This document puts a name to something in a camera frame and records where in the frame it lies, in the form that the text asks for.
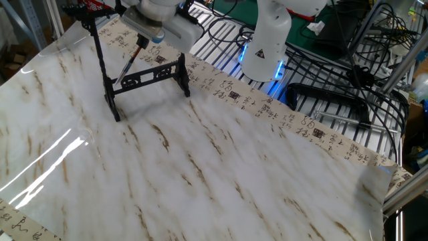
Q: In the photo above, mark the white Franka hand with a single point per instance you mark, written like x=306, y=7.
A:
x=184, y=33

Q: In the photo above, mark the brown calligraphy brush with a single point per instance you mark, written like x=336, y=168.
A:
x=128, y=65

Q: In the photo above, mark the black ornate pen rack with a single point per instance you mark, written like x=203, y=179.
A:
x=100, y=60

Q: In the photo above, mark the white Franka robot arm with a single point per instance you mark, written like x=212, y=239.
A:
x=267, y=57

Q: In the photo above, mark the red marker pen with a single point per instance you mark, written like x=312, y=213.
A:
x=301, y=15

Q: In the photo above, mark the red white printed box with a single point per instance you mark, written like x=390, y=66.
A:
x=95, y=4

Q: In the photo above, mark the grey perforated shelf upright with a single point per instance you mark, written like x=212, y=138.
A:
x=30, y=20

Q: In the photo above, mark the stacked cardboard boxes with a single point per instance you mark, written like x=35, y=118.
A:
x=15, y=60

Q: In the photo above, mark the green mat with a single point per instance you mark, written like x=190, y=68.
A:
x=297, y=37

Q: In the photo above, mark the glossy marble pattern mat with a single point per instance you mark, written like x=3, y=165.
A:
x=234, y=167

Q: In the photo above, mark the crumpled white paper scrap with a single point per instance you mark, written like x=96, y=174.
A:
x=316, y=27

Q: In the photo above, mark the beige calligraphy print paper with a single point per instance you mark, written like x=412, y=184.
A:
x=301, y=125

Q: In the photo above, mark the black electronics box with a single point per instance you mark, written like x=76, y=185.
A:
x=334, y=37

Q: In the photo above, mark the black power adapter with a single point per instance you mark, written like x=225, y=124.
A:
x=359, y=77

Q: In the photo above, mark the silver metal rod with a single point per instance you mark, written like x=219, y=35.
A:
x=351, y=121

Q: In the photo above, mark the slanted aluminium profile bar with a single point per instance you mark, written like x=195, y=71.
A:
x=401, y=68

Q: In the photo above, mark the clear plastic bag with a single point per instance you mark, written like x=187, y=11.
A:
x=420, y=87

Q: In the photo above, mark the thick aluminium profile beam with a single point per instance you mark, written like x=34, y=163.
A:
x=408, y=192

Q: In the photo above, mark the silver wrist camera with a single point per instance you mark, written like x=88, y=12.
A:
x=142, y=23

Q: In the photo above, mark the white metal post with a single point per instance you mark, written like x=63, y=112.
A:
x=55, y=16

